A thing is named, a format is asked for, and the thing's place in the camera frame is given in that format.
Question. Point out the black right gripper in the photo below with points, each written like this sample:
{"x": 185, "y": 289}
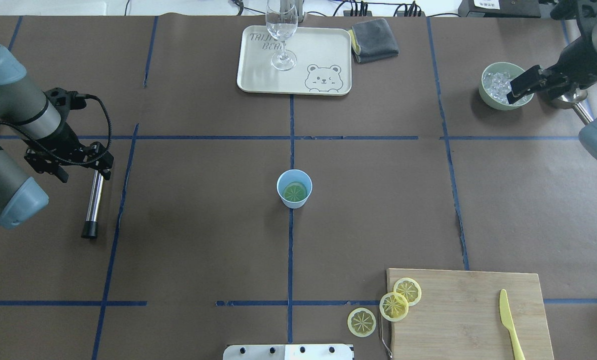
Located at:
{"x": 578, "y": 58}

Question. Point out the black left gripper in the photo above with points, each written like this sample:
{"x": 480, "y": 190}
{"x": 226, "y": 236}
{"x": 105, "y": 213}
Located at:
{"x": 64, "y": 138}

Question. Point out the metal muddler rod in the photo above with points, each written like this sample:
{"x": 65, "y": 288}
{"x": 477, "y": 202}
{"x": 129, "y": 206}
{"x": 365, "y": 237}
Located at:
{"x": 90, "y": 228}

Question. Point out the yellow lemon slice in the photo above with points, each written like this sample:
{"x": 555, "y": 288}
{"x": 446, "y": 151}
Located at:
{"x": 294, "y": 192}

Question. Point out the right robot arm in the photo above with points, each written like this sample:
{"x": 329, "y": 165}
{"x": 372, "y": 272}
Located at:
{"x": 585, "y": 14}

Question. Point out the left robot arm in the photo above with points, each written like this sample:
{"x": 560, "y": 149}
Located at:
{"x": 21, "y": 197}

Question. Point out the lemon slice on board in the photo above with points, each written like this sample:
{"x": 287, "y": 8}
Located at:
{"x": 393, "y": 306}
{"x": 410, "y": 289}

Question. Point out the light blue cup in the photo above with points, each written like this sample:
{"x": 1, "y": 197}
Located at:
{"x": 290, "y": 176}

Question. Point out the lemon slice off board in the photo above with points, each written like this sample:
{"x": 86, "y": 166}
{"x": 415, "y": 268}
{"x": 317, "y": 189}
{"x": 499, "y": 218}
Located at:
{"x": 361, "y": 322}

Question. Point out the green bowl of ice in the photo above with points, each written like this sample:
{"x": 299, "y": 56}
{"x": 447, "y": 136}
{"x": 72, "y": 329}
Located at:
{"x": 495, "y": 85}

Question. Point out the metal ice scoop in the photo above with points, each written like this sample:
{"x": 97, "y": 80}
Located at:
{"x": 574, "y": 100}

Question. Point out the grey folded cloth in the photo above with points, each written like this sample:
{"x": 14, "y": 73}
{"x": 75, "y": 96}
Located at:
{"x": 373, "y": 40}

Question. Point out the yellow plastic knife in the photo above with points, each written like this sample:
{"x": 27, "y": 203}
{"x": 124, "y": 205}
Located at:
{"x": 506, "y": 318}

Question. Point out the wooden cutting board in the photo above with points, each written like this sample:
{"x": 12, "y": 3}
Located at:
{"x": 458, "y": 316}

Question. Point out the clear wine glass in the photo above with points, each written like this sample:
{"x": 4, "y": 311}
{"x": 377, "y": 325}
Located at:
{"x": 281, "y": 22}

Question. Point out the metal tweezers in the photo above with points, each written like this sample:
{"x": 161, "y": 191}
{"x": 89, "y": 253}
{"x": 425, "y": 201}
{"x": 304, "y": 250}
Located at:
{"x": 384, "y": 336}

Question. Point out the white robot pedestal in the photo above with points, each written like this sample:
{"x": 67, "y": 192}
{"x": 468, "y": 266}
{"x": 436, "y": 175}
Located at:
{"x": 319, "y": 351}

